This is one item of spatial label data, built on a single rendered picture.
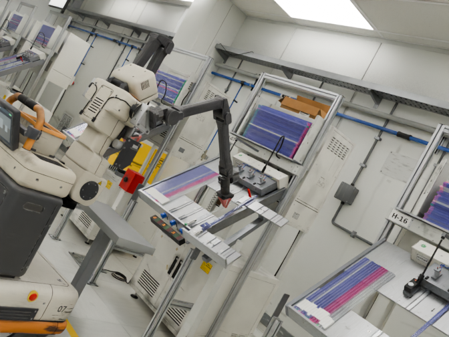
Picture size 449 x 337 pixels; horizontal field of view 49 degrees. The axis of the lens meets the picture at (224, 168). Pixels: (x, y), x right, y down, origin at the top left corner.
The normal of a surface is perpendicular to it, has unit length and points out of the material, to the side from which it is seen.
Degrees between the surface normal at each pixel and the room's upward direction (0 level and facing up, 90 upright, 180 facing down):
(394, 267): 44
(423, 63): 90
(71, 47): 90
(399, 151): 90
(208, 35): 90
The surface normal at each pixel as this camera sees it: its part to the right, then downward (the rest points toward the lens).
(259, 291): 0.60, 0.33
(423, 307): -0.11, -0.87
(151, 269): -0.65, -0.34
